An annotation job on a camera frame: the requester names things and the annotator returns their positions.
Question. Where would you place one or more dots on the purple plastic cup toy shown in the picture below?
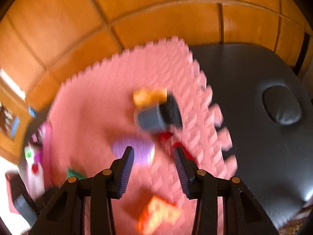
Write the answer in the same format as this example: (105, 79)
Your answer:
(38, 156)

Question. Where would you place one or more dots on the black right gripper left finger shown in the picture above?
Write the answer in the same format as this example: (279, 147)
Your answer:
(65, 212)

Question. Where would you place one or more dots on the small yellow orange object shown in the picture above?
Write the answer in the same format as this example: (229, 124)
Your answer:
(147, 97)

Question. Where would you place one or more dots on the purple oval soap case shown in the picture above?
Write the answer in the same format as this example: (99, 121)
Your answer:
(144, 149)

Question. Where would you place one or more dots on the pink foam puzzle mat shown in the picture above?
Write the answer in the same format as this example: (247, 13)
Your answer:
(96, 106)

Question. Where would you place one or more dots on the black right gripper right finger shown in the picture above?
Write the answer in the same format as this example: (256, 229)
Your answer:
(242, 213)

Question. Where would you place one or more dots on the black leather massage table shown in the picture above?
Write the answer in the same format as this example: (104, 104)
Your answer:
(274, 161)

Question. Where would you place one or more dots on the grey cylinder with black cap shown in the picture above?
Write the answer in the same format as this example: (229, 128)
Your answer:
(159, 117)

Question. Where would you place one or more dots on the wicker chair seat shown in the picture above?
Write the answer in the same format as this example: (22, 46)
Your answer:
(296, 223)

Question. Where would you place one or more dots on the teal plastic toy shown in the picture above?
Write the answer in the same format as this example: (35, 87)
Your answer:
(73, 173)

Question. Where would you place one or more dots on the red cylindrical bottle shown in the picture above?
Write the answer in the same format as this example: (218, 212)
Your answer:
(170, 142)

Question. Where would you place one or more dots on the wooden cabinet wall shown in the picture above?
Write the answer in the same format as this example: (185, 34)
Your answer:
(44, 42)

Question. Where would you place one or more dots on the orange block cube toy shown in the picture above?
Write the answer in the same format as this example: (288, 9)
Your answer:
(155, 213)

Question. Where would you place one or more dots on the pink white cardboard box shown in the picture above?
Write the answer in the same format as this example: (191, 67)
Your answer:
(38, 176)

